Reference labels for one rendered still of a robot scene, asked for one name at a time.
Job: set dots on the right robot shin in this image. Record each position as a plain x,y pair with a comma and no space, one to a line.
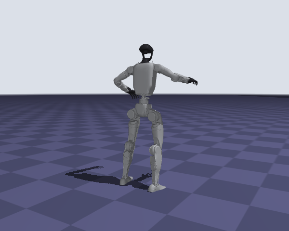
155,162

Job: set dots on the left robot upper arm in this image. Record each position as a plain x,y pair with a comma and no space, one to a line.
123,75

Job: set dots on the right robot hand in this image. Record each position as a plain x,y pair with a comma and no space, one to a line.
192,80

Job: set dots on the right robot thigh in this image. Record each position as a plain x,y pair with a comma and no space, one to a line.
157,129

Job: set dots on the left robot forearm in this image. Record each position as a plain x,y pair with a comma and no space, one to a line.
123,87

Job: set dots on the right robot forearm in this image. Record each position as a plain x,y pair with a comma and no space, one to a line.
182,78

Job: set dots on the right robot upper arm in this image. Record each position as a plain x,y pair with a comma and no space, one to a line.
165,71

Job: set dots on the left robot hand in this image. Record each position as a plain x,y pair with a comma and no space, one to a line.
132,93

